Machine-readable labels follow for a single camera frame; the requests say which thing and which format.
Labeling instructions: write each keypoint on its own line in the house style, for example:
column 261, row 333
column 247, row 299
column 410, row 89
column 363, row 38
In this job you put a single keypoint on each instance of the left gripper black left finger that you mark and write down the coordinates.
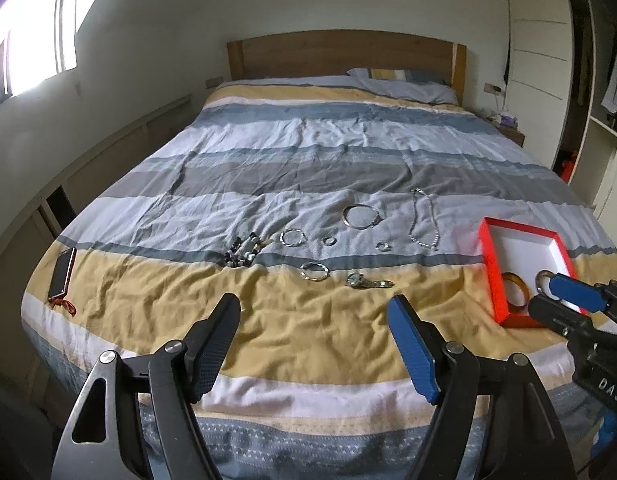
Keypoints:
column 103, row 437

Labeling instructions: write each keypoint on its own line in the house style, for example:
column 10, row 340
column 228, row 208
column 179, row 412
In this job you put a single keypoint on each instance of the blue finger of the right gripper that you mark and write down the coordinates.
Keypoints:
column 587, row 297

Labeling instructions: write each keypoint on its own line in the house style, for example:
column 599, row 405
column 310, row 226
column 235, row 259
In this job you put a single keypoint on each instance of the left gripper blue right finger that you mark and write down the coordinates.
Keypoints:
column 523, row 438

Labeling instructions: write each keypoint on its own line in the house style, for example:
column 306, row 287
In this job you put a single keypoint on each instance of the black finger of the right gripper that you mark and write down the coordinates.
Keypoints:
column 557, row 317

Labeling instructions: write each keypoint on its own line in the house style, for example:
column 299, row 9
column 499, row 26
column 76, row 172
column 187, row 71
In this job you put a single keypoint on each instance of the dark brown bangle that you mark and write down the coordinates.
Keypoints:
column 542, row 281

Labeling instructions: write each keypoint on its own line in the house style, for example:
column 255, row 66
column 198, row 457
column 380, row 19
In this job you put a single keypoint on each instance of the amber bangle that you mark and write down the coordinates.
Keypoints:
column 516, row 291

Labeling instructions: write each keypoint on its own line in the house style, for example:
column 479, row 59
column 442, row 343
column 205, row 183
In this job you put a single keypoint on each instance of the red jewelry box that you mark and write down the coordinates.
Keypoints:
column 523, row 249

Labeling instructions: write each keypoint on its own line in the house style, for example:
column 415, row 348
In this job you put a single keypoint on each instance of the silver wristwatch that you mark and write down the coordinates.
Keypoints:
column 358, row 280

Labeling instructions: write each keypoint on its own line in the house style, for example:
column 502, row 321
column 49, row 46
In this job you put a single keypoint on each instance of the large silver bangle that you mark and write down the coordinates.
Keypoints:
column 360, row 216

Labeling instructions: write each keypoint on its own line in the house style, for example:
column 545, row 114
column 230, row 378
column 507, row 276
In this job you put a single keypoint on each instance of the black phone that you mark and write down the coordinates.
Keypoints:
column 60, row 278

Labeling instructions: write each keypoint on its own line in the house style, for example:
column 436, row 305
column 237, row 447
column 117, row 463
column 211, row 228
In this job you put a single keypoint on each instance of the wooden nightstand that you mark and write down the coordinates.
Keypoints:
column 511, row 133

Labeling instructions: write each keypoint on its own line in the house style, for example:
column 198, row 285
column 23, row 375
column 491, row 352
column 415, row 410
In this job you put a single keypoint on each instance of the purple tissue box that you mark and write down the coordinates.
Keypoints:
column 508, row 121

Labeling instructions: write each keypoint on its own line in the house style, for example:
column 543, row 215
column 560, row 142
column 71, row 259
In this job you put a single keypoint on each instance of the grey striped pillow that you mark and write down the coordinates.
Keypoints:
column 413, row 85

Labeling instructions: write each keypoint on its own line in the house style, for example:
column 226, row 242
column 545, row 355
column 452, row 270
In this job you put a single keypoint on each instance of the striped bed duvet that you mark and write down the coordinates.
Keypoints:
column 248, row 200

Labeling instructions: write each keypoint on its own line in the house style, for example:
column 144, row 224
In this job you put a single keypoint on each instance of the white wardrobe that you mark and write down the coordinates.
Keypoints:
column 562, row 89

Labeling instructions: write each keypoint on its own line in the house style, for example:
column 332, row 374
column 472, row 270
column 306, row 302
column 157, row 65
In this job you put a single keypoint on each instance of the wooden headboard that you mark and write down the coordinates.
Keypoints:
column 335, row 51

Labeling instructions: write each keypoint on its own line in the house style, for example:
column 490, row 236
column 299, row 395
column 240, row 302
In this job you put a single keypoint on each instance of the window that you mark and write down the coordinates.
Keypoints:
column 37, row 41

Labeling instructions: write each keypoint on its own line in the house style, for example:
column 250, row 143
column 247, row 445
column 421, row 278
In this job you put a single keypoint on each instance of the wall socket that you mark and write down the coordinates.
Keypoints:
column 491, row 88

